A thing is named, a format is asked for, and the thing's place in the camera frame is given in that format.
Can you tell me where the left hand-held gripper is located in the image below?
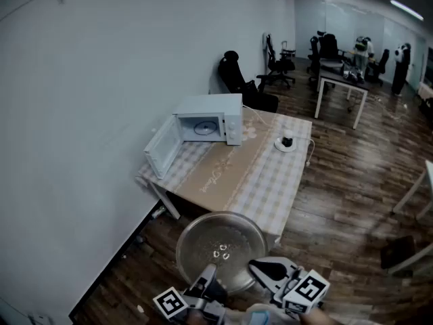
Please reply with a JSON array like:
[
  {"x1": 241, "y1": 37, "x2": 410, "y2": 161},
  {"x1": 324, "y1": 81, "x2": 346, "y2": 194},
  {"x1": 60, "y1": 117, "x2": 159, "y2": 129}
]
[{"x1": 152, "y1": 263, "x2": 228, "y2": 325}]

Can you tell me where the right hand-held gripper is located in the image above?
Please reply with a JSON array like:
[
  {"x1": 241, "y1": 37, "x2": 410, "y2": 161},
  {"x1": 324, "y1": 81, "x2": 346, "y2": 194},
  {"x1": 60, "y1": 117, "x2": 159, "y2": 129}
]
[{"x1": 249, "y1": 256, "x2": 331, "y2": 315}]

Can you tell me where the person's right forearm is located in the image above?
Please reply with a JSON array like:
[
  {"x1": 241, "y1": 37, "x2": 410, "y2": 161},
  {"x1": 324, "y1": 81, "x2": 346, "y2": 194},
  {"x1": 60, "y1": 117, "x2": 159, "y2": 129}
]
[{"x1": 299, "y1": 306, "x2": 336, "y2": 325}]

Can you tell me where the light blue neck scarf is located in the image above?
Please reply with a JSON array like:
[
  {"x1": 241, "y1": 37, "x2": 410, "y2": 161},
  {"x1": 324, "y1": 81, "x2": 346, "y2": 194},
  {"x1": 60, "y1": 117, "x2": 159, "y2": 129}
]
[{"x1": 248, "y1": 309, "x2": 271, "y2": 325}]

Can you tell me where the person's white shirt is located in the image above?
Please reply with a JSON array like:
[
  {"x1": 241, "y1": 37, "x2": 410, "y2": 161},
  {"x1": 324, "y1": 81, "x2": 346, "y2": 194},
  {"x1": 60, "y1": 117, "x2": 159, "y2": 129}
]
[{"x1": 223, "y1": 302, "x2": 305, "y2": 325}]

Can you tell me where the dark square stool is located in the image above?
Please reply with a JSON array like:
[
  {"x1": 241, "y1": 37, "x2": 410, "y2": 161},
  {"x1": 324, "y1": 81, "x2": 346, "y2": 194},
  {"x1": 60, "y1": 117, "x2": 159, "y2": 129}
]
[{"x1": 380, "y1": 235, "x2": 417, "y2": 270}]

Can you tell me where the white round dish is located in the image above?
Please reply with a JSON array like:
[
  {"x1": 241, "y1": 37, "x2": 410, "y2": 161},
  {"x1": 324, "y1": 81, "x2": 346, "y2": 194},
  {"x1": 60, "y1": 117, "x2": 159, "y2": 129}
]
[{"x1": 273, "y1": 135, "x2": 298, "y2": 154}]

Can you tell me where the white microwave oven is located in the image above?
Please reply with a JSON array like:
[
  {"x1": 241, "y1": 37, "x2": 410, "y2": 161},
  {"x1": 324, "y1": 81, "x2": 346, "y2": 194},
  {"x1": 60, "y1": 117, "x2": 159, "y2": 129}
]
[{"x1": 143, "y1": 93, "x2": 244, "y2": 181}]

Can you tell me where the white side table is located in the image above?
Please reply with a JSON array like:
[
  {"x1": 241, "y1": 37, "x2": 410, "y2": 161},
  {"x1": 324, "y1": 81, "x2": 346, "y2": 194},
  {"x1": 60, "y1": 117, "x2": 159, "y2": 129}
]
[{"x1": 392, "y1": 159, "x2": 433, "y2": 221}]

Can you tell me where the black reclined office chair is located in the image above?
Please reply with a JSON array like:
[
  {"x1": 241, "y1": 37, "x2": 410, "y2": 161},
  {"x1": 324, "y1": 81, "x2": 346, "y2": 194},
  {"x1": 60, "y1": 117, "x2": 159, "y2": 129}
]
[{"x1": 218, "y1": 50, "x2": 280, "y2": 113}]

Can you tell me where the dark equipment pile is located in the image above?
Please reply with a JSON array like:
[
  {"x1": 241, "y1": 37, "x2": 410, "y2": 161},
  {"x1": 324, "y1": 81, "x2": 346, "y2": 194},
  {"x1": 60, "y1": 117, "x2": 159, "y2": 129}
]
[{"x1": 340, "y1": 62, "x2": 367, "y2": 83}]

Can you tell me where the small wheeled cart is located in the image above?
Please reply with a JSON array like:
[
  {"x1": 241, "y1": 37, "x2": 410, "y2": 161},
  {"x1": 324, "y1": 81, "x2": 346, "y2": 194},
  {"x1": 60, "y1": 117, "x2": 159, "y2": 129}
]
[{"x1": 280, "y1": 40, "x2": 298, "y2": 60}]

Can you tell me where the ceiling light tube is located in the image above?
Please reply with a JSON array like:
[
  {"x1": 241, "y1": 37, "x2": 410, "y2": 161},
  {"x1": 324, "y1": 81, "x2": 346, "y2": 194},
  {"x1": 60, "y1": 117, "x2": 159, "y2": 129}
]
[{"x1": 390, "y1": 0, "x2": 425, "y2": 22}]

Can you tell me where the white cable with plug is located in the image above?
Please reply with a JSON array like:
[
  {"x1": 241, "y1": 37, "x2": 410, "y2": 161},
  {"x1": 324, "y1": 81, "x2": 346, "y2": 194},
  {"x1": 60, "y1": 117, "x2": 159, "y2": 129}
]
[{"x1": 305, "y1": 137, "x2": 316, "y2": 167}]

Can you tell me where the white furniture frame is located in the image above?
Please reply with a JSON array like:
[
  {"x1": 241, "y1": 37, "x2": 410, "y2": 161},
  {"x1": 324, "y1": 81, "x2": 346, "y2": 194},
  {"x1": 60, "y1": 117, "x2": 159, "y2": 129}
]
[{"x1": 387, "y1": 242, "x2": 433, "y2": 277}]

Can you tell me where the black roller ring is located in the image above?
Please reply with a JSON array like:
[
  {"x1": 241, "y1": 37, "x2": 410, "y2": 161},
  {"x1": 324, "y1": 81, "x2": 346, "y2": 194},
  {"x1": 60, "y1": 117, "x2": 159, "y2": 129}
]
[{"x1": 193, "y1": 120, "x2": 216, "y2": 137}]

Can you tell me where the white power cable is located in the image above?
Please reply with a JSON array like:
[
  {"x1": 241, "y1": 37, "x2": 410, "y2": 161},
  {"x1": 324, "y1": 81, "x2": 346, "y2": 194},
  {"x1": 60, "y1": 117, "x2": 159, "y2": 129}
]
[{"x1": 242, "y1": 105, "x2": 268, "y2": 125}]

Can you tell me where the dark-top white-frame desk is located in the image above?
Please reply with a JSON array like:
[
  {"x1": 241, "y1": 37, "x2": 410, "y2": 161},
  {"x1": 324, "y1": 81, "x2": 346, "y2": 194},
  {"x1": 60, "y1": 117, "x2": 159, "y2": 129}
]
[{"x1": 314, "y1": 64, "x2": 373, "y2": 130}]

